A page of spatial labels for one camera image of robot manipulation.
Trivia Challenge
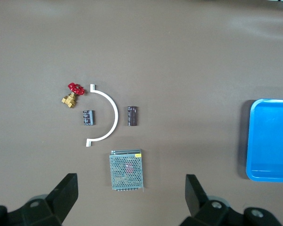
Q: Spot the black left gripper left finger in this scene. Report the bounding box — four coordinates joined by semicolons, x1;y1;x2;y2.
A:
0;173;79;226

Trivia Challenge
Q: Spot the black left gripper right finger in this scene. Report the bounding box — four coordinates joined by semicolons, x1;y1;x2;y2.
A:
180;174;283;226

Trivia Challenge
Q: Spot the small black relay block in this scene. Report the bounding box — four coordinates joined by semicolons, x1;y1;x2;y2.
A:
82;110;95;126

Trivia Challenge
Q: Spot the long dark brown capacitor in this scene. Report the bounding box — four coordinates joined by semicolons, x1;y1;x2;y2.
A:
127;105;139;127

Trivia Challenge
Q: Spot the metal mesh power supply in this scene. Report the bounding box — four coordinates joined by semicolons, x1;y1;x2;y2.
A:
109;148;146;193

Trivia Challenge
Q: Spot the blue plastic tray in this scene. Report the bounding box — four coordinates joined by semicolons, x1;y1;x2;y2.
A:
246;98;283;183

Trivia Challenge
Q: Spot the brown table mat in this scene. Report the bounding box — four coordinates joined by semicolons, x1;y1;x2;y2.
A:
0;0;283;226

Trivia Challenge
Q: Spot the brass valve red handle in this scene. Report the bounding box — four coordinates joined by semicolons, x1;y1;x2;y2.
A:
61;82;85;109

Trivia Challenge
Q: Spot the white curved plastic bracket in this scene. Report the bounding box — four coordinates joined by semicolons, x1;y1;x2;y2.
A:
85;83;119;147

